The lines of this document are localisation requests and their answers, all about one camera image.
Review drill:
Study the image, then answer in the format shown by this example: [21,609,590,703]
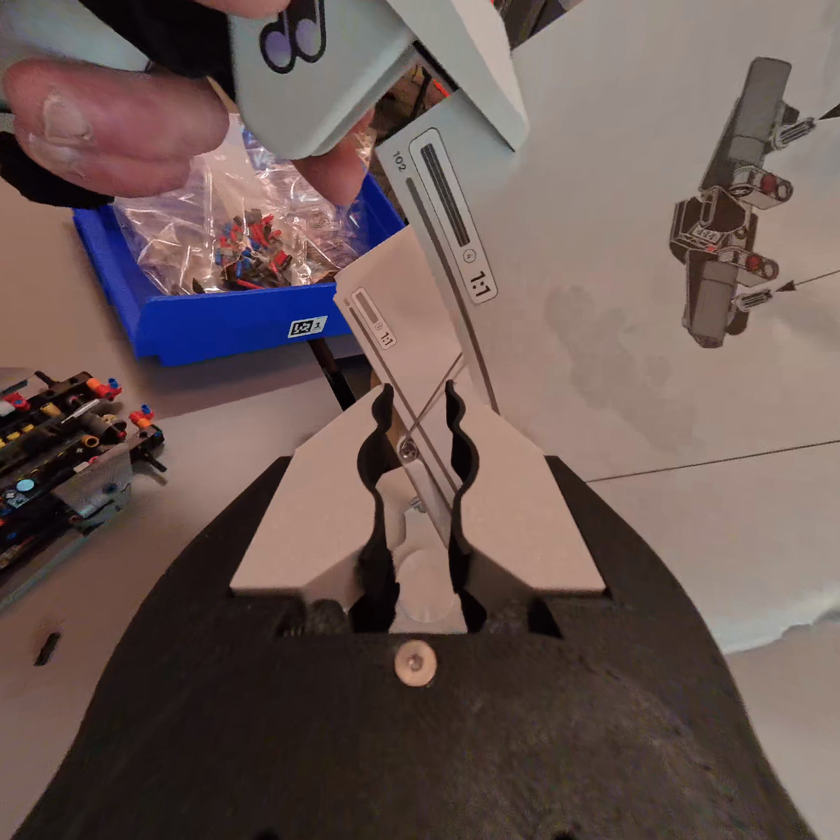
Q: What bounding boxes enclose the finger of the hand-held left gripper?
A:
[387,0,530,153]

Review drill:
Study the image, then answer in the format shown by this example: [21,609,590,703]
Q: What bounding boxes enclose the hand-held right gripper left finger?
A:
[228,384,400,632]

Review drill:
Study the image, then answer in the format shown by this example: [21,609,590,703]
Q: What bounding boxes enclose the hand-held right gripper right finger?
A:
[445,379,609,632]

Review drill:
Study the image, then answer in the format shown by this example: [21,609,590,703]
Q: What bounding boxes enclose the lego instruction booklet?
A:
[331,0,840,657]

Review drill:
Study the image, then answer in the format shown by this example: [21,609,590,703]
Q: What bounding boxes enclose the clear bag of lego pieces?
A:
[112,125,382,296]

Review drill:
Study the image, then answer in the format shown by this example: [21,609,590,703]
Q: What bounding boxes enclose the lego car model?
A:
[0,369,168,608]

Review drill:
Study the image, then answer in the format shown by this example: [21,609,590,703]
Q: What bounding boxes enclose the person's left hand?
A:
[2,56,376,209]

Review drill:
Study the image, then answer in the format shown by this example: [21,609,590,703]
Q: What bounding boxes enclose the blue plastic bin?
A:
[71,174,408,367]

